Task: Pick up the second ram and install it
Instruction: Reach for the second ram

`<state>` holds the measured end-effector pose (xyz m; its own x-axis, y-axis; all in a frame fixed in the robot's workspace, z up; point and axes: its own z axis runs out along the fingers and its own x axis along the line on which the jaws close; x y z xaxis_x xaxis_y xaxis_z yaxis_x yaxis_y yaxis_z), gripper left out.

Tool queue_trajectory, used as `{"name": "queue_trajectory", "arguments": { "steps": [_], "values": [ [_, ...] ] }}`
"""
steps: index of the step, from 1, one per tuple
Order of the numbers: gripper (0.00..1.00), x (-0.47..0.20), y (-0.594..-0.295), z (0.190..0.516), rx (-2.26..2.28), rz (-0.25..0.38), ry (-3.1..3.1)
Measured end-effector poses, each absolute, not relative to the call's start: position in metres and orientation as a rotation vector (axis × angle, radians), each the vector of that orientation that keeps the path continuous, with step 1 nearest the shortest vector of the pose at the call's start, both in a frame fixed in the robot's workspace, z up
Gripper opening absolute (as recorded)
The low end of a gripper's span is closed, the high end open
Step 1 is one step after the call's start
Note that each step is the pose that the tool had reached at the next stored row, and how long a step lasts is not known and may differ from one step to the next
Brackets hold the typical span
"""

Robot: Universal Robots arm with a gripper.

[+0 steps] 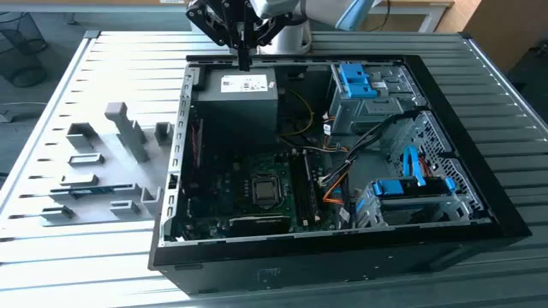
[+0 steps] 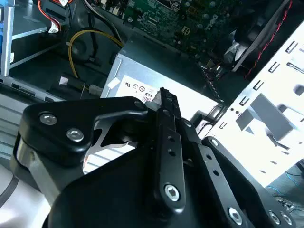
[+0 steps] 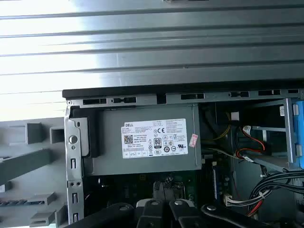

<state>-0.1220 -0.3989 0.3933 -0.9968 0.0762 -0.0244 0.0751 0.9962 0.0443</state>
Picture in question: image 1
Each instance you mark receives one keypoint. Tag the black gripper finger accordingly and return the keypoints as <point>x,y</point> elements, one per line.
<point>195,14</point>
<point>274,27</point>

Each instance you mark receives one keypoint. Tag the blue RAM stick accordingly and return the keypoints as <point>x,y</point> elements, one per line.
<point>90,192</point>

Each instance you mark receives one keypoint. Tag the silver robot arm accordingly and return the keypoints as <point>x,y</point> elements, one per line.
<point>291,38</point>

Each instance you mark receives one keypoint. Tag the black RAM slot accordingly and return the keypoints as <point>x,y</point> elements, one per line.
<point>295,186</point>

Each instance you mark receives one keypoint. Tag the blue plastic drive carrier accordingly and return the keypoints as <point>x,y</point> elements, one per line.
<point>358,90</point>

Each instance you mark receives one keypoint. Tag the grey power supply unit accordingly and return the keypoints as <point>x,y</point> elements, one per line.
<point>240,118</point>

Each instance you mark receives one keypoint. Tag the metal drive cage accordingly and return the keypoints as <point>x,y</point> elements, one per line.
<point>376,109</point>

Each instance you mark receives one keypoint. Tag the green motherboard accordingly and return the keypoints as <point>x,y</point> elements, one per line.
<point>223,179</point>

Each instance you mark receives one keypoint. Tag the silver CPU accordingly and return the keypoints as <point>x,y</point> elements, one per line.
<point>266,192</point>

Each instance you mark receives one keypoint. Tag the grey parts rack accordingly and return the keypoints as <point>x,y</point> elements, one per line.
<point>99,167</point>

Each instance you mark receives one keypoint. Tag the wooden cabinet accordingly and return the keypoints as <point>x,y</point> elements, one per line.
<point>506,32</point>

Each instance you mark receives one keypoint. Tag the hard disk in blue carrier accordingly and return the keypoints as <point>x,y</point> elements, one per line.
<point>387,187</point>

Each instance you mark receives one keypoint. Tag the black graphics card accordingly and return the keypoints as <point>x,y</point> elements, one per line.
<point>256,224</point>

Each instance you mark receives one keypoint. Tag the black PC case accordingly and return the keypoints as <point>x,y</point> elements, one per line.
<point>299,266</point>

